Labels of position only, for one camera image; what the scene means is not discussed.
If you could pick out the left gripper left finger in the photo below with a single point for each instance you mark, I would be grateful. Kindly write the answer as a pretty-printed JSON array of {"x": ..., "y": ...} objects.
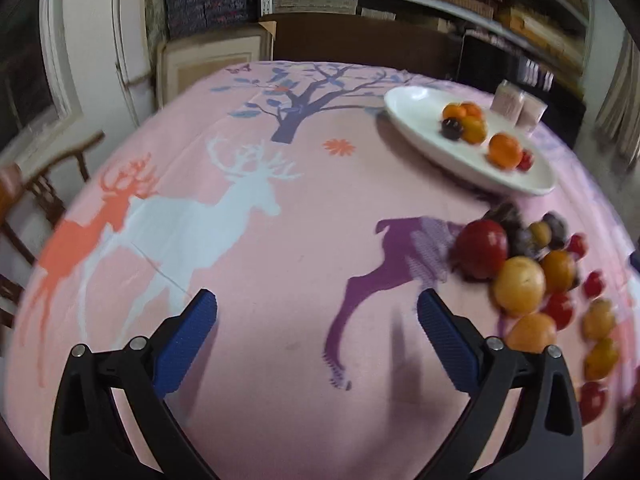
[{"x": 88, "y": 439}]

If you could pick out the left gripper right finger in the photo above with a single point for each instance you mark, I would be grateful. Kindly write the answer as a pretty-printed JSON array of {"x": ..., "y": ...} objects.
[{"x": 544, "y": 438}]

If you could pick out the orange tangerine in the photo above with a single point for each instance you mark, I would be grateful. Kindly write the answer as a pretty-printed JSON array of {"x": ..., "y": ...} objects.
[{"x": 532, "y": 333}]

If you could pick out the red cherry tomato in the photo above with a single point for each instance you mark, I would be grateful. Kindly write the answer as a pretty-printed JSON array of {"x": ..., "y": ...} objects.
[{"x": 560, "y": 307}]

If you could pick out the large yellow fruit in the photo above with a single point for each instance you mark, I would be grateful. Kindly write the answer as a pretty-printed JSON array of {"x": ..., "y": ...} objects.
[{"x": 519, "y": 287}]

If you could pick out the large dark red plum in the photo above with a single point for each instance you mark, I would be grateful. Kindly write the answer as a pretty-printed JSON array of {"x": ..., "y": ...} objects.
[{"x": 480, "y": 249}]

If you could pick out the wooden chair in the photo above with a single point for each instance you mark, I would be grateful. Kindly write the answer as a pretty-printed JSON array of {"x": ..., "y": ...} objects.
[{"x": 35, "y": 194}]

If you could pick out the large orange on plate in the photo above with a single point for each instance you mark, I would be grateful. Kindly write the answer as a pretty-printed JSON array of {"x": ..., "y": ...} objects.
[{"x": 504, "y": 151}]

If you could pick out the pink deer tablecloth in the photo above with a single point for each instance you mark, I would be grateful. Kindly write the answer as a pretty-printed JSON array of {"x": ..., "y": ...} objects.
[{"x": 285, "y": 190}]

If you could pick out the dark purple plum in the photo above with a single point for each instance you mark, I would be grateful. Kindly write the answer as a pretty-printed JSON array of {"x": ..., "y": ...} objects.
[{"x": 451, "y": 129}]

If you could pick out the white paper cup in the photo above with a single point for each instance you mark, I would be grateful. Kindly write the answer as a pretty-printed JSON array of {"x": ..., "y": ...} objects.
[{"x": 531, "y": 113}]

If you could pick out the pink drink can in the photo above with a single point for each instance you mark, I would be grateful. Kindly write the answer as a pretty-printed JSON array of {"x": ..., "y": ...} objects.
[{"x": 508, "y": 101}]

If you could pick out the white oval plate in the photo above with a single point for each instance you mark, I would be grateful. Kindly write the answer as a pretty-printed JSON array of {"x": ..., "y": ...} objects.
[{"x": 417, "y": 112}]

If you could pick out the dark monitor screen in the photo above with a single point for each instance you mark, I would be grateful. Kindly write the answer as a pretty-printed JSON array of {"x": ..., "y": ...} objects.
[{"x": 484, "y": 66}]

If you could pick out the framed cardboard panel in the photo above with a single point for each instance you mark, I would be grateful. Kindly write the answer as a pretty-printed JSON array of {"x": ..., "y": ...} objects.
[{"x": 182, "y": 62}]

